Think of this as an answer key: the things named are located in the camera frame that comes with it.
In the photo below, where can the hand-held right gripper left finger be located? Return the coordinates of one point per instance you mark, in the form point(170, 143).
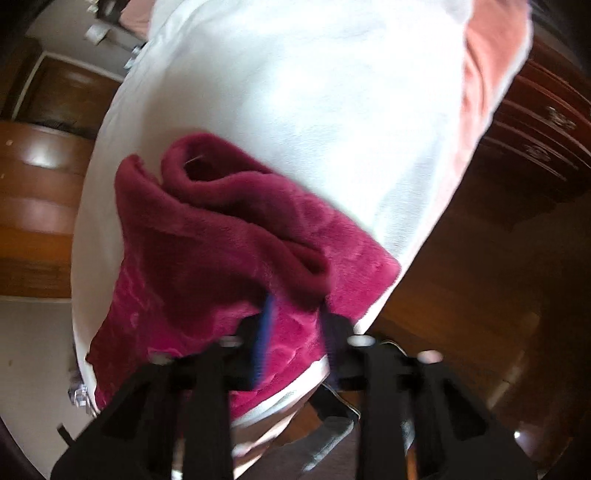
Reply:
point(262, 339)

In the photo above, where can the bed with white sheet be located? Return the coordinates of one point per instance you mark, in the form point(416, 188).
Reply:
point(221, 83)

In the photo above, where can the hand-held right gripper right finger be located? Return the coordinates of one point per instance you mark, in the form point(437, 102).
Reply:
point(330, 339)

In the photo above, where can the pink pillow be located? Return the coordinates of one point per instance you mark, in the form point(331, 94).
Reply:
point(494, 55)

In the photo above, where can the wooden panelled door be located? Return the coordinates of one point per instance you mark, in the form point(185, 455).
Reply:
point(74, 97)

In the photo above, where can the wooden wardrobe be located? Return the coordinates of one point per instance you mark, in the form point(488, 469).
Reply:
point(41, 194)

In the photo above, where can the dark wooden drawer cabinet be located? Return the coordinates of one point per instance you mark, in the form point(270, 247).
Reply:
point(549, 138)

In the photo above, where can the red fleece pants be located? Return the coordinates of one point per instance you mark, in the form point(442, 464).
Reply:
point(207, 258)

